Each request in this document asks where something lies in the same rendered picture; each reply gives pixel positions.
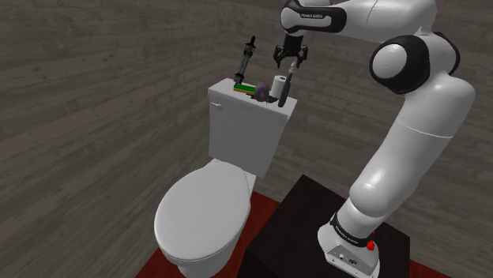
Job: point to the white toilet paper roll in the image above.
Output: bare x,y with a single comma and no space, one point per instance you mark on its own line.
278,86

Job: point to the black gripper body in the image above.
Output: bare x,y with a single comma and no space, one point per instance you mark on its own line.
293,43

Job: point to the dark robot stand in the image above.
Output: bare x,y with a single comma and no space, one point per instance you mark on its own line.
296,231

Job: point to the black white brush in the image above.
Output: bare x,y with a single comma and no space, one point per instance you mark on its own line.
286,87

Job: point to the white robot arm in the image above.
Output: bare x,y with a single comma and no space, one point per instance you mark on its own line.
416,127

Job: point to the purple round object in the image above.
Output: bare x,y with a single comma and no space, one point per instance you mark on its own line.
262,92

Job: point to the grey black tall bottle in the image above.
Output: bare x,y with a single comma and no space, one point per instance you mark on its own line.
245,61

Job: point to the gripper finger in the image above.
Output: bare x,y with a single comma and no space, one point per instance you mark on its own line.
302,55
278,57

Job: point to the green yellow sponge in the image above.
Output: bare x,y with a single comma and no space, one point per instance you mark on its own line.
244,88

